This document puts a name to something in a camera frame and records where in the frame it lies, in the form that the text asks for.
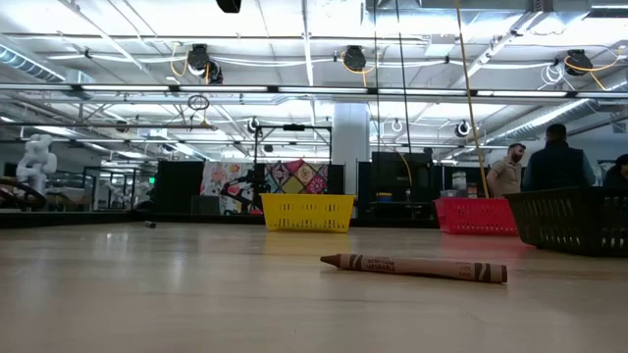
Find brown Crayola crayon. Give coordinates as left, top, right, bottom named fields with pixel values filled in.
left=319, top=252, right=509, bottom=285

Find long ceiling light strip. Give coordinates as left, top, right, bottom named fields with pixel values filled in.
left=0, top=82, right=628, bottom=99

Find floral patterned cloth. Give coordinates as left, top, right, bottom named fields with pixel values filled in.
left=199, top=161, right=256, bottom=216

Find white building column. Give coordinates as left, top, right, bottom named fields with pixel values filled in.
left=333, top=102, right=371, bottom=196

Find colourful patchwork quilt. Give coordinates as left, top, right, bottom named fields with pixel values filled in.
left=263, top=159, right=330, bottom=196

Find black partition panel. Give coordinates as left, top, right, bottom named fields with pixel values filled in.
left=155, top=160, right=205, bottom=215

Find black speaker box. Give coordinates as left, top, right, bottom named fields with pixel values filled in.
left=189, top=195, right=221, bottom=216

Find yellow plastic basket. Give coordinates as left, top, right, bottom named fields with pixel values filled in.
left=259, top=192, right=356, bottom=234

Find black cabinet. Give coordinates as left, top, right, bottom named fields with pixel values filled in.
left=356, top=150, right=445, bottom=221

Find white humanoid robot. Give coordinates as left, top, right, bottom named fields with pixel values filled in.
left=14, top=133, right=59, bottom=198

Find white stacked containers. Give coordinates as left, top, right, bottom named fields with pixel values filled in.
left=451, top=171, right=480, bottom=199

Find person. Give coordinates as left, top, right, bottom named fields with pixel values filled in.
left=602, top=153, right=628, bottom=189
left=485, top=142, right=527, bottom=200
left=520, top=123, right=598, bottom=193

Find red plastic basket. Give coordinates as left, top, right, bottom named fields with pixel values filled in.
left=434, top=196, right=519, bottom=237

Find black plastic basket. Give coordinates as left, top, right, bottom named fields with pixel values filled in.
left=503, top=185, right=628, bottom=259

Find black hanging cable loop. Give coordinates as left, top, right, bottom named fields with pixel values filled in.
left=186, top=93, right=211, bottom=112

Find black camera rig frame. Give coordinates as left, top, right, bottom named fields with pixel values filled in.
left=251, top=124, right=334, bottom=197

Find thin black hanging cable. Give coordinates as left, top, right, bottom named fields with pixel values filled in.
left=372, top=0, right=380, bottom=163

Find black hanging cable with coil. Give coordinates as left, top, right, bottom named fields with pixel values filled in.
left=394, top=0, right=414, bottom=157

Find ribbed ceiling air duct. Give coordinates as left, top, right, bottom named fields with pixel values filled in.
left=0, top=42, right=68, bottom=83

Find black aluminium table frame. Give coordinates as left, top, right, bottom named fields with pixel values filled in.
left=0, top=209, right=441, bottom=230

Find black curved hose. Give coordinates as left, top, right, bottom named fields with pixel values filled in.
left=0, top=176, right=48, bottom=213

